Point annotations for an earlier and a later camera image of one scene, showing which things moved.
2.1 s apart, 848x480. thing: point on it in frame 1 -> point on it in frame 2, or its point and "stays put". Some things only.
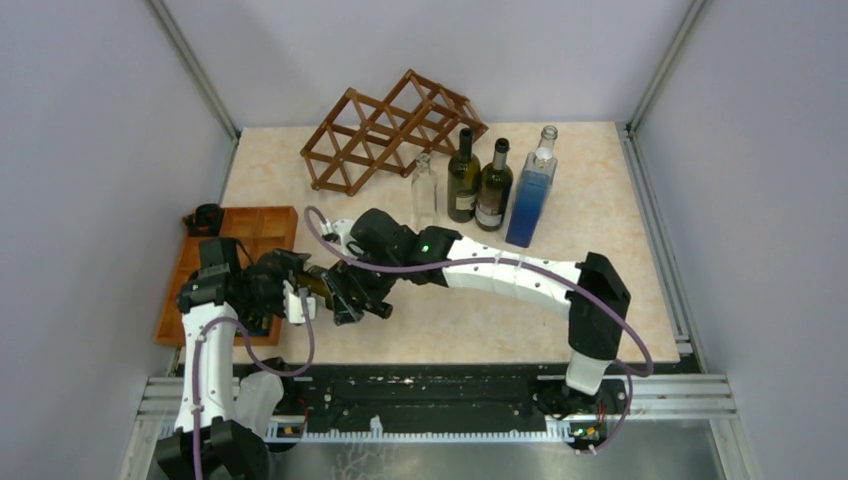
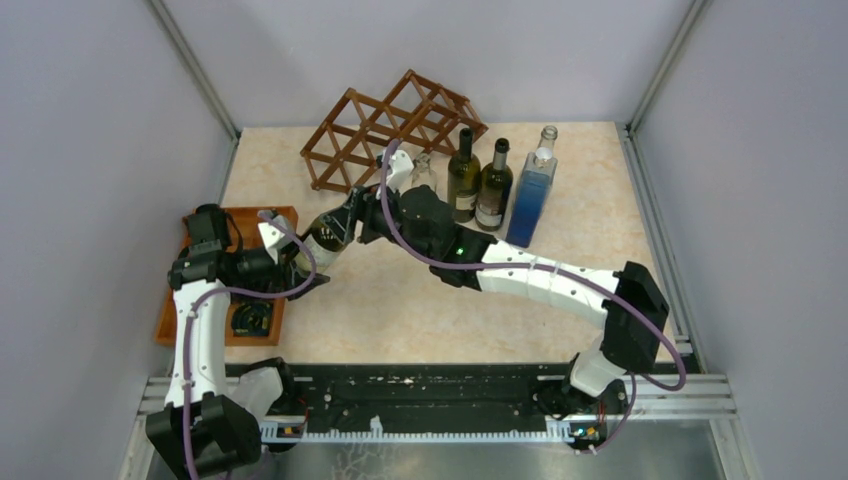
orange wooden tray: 259,231 stays put
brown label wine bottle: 494,189 stays put
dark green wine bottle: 312,281 -> 321,242
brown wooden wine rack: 361,134 stays put
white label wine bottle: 464,180 stays put
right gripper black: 341,281 -> 364,207
